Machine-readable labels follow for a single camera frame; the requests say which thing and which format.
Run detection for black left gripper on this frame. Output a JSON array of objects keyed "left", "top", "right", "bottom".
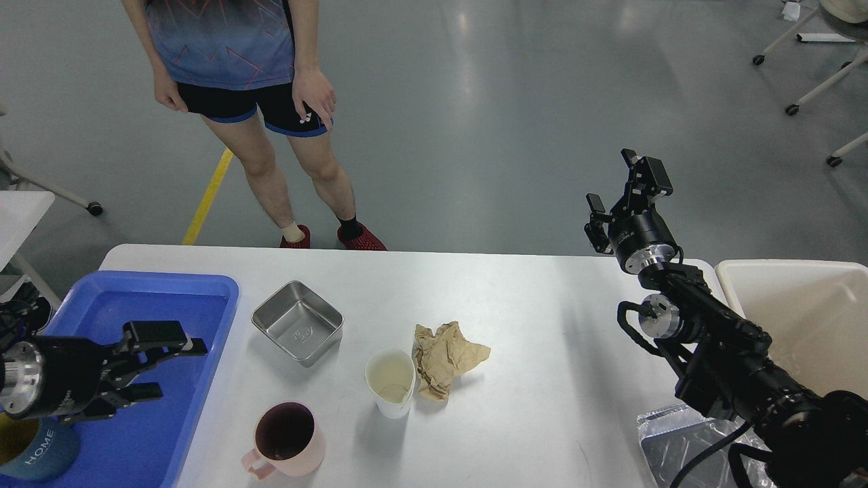
[{"left": 2, "top": 321, "right": 208, "bottom": 423}]

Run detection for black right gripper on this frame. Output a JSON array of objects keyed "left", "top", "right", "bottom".
[{"left": 584, "top": 148, "right": 678, "bottom": 275}]

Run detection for pink plastic mug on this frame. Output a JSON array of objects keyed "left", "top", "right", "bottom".
[{"left": 241, "top": 402, "right": 326, "bottom": 480}]

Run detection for square stainless steel tray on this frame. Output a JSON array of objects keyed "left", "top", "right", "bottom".
[{"left": 251, "top": 281, "right": 344, "bottom": 368}]

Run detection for aluminium foil tray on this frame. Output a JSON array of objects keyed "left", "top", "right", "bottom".
[{"left": 636, "top": 403, "right": 743, "bottom": 487}]

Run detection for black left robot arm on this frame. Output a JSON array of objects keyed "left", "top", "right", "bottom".
[{"left": 2, "top": 321, "right": 208, "bottom": 426}]

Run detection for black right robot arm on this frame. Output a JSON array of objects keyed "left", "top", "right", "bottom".
[{"left": 584, "top": 148, "right": 867, "bottom": 487}]

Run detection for person's right hand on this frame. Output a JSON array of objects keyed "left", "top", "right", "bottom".
[{"left": 152, "top": 64, "right": 189, "bottom": 113}]

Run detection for person's left hand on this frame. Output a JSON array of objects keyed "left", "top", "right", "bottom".
[{"left": 292, "top": 66, "right": 337, "bottom": 131}]

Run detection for blue plastic bin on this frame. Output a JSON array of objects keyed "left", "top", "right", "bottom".
[{"left": 2, "top": 271, "right": 239, "bottom": 487}]

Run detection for dark blue HOME mug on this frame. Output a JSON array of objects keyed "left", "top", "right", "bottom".
[{"left": 1, "top": 413, "right": 81, "bottom": 482}]

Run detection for white side table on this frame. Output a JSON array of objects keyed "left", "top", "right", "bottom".
[{"left": 1, "top": 190, "right": 62, "bottom": 310}]

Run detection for white rolling chair base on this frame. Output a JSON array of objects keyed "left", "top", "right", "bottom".
[{"left": 753, "top": 0, "right": 868, "bottom": 168}]

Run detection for grey chair leg with caster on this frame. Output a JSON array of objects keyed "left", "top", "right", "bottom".
[{"left": 1, "top": 142, "right": 104, "bottom": 216}]

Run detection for beige plastic bin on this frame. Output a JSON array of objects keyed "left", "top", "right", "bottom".
[{"left": 715, "top": 259, "right": 867, "bottom": 397}]

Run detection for crumpled brown paper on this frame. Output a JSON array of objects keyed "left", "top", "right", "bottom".
[{"left": 410, "top": 321, "right": 491, "bottom": 401}]

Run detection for white paper cup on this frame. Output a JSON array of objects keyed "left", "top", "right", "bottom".
[{"left": 365, "top": 348, "right": 416, "bottom": 420}]

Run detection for standing person in shorts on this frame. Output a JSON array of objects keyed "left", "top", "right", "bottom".
[{"left": 122, "top": 1, "right": 385, "bottom": 251}]

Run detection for black cables on floor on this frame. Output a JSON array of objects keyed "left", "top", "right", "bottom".
[{"left": 0, "top": 281, "right": 54, "bottom": 387}]

